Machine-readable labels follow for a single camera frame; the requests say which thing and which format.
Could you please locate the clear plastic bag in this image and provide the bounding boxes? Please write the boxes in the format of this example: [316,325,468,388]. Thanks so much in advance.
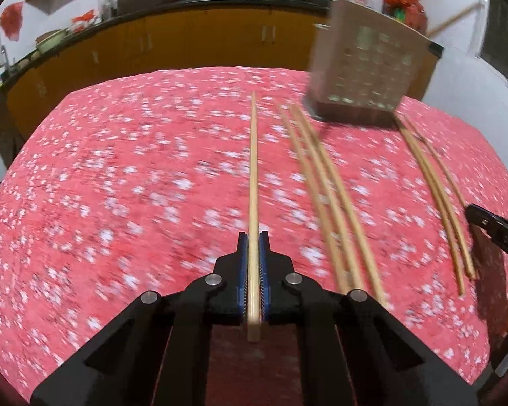
[97,0,119,22]

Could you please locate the black kitchen countertop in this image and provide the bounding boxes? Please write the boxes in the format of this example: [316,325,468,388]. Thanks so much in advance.
[0,0,445,104]

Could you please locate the brown lower kitchen cabinets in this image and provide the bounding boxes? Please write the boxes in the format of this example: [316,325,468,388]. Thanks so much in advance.
[4,8,439,136]

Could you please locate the barred window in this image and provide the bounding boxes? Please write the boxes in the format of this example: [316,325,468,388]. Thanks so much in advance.
[478,0,508,94]

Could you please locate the red bag of bottles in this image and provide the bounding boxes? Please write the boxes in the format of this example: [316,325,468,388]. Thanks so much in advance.
[381,0,428,35]

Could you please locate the green basin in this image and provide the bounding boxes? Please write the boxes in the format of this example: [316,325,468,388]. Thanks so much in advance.
[35,29,68,53]

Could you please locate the red floral tablecloth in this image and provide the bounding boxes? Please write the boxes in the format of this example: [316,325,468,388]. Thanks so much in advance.
[0,65,508,406]

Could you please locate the hanging red plastic bag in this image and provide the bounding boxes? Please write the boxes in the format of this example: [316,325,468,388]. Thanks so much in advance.
[0,2,25,42]

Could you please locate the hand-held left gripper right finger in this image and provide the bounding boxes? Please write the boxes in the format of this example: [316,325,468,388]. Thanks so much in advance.
[259,232,479,406]

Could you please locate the beige perforated utensil holder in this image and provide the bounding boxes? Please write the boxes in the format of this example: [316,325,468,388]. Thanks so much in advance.
[302,0,432,128]

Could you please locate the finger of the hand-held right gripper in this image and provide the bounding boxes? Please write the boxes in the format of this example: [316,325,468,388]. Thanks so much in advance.
[466,204,508,263]

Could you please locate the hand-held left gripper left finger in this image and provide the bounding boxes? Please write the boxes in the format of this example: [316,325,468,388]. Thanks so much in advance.
[29,232,249,406]

